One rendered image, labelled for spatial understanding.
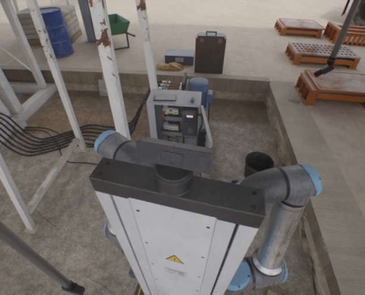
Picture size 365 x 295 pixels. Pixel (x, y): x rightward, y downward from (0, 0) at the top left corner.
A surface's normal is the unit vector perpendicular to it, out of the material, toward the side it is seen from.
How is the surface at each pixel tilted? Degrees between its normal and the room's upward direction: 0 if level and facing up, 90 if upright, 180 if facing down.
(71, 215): 0
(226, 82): 90
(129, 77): 90
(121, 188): 90
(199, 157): 61
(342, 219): 0
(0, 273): 0
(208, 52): 90
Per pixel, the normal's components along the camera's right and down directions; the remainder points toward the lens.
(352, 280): 0.00, -0.73
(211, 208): -0.26, 0.66
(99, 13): -0.12, 0.55
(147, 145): -0.22, 0.23
